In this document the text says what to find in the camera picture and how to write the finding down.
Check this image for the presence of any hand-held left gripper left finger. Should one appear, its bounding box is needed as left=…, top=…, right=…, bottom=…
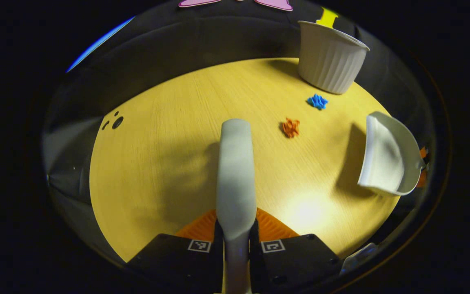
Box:
left=127, top=209, right=224, bottom=294

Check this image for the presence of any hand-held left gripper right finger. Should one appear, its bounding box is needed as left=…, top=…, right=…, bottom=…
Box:
left=249, top=208, right=342, bottom=294

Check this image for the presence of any white dustpan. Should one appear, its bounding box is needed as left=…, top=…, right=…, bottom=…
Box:
left=357, top=111, right=426, bottom=197

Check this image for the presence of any blue trash piece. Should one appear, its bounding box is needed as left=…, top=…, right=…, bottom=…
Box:
left=306, top=94, right=329, bottom=110

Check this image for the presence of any orange trash piece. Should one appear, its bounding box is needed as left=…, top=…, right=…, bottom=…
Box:
left=282, top=117, right=301, bottom=139

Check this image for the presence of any white ribbed garbage bin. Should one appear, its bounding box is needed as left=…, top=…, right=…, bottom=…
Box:
left=298, top=20, right=370, bottom=95

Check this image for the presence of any wooden desktop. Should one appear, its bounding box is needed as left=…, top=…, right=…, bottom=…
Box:
left=89, top=57, right=401, bottom=263

